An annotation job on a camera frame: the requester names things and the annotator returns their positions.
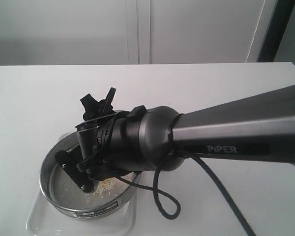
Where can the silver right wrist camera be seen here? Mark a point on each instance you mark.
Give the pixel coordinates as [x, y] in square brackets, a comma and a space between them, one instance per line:
[68, 161]

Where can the clear plastic tray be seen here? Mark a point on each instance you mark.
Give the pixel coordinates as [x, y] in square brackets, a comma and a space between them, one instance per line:
[45, 220]

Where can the dark vertical post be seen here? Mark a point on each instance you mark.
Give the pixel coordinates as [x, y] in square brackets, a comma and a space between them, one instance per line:
[276, 29]

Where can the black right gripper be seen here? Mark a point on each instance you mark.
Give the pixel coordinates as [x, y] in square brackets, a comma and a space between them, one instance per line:
[109, 140]

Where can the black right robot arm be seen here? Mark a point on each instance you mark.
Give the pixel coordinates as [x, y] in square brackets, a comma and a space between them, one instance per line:
[257, 128]

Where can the rice grain pile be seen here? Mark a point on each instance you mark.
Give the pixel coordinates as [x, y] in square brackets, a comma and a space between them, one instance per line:
[104, 188]

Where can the white cabinet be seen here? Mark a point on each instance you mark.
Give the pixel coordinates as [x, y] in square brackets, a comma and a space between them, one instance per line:
[71, 32]

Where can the round steel mesh sieve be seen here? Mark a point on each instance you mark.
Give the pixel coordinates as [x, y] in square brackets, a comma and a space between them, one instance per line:
[65, 195]

